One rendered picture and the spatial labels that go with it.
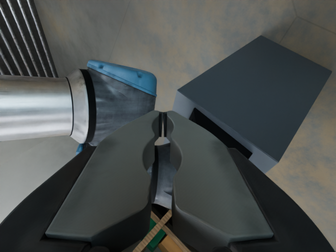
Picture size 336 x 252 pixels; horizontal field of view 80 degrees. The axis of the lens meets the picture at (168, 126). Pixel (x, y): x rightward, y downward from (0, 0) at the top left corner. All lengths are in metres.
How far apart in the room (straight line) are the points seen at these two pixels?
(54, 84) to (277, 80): 0.63
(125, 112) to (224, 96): 0.29
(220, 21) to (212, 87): 0.53
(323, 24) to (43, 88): 0.87
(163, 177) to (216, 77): 0.34
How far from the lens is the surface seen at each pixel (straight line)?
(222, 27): 1.07
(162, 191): 0.50
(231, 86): 0.63
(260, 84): 0.69
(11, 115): 0.39
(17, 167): 3.99
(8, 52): 3.00
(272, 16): 0.98
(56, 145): 4.00
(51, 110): 0.39
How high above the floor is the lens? 0.91
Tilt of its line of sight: 33 degrees down
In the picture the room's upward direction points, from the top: 128 degrees counter-clockwise
